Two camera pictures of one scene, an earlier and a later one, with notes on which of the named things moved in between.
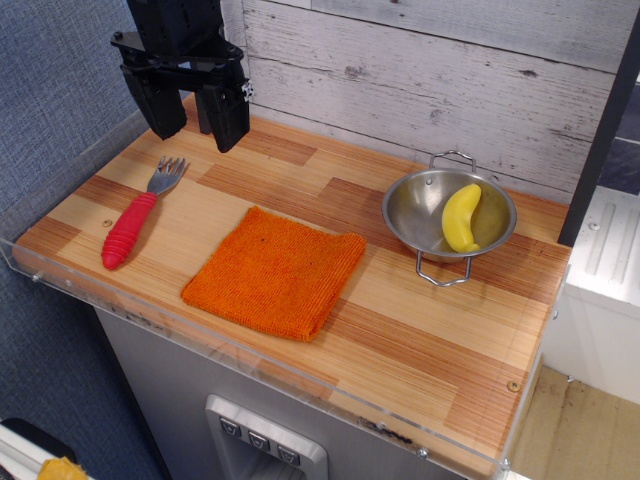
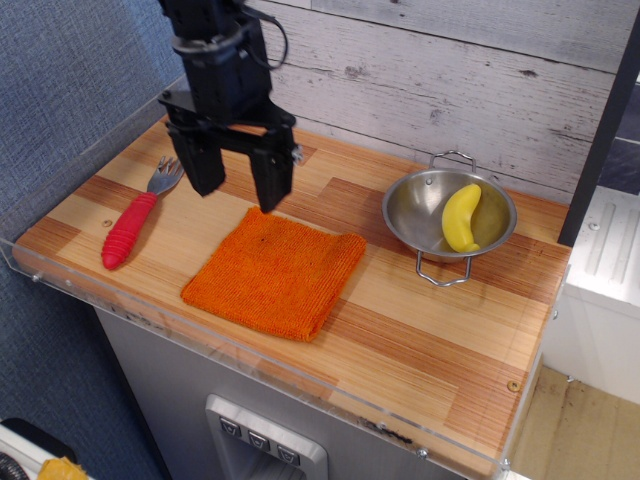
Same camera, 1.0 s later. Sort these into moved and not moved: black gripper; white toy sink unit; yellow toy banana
Moved: black gripper
Not moved: yellow toy banana; white toy sink unit
